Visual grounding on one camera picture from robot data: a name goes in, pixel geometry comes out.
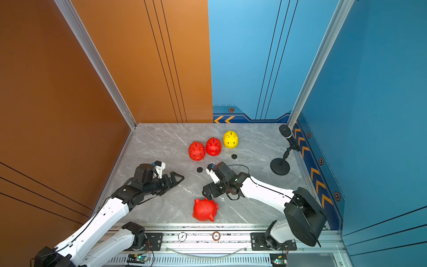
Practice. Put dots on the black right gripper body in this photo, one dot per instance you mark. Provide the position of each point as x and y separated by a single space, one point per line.
223 186

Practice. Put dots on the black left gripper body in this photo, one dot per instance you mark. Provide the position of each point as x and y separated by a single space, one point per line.
154 188

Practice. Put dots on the red piggy bank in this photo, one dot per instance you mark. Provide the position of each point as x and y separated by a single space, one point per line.
205 210
197 151
213 147

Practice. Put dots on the yellow piggy bank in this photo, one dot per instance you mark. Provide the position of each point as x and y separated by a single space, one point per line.
231 140

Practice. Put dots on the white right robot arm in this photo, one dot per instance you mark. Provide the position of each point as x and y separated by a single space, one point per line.
305 218

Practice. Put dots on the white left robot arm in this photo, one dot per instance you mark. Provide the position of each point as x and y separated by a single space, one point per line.
81 249

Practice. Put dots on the green circuit board left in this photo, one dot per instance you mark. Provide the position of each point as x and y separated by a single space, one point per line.
137 259

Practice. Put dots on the green circuit board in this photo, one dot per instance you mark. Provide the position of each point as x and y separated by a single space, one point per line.
137 259
278 260

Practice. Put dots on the green circuit board right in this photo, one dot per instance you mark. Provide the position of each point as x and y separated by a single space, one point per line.
278 260

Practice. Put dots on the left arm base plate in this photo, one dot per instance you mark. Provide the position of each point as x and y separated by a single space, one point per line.
153 241

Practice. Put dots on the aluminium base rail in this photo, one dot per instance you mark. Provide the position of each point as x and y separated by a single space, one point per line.
227 245

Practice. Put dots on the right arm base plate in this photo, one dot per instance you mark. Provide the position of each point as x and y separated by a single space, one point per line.
259 241

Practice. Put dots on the aluminium corner post left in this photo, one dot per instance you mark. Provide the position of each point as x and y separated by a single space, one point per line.
75 23

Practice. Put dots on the aluminium corner post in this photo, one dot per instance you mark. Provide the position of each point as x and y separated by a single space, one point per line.
75 23
340 14

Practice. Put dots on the aluminium corner post right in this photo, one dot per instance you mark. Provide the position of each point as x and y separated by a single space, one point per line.
340 14

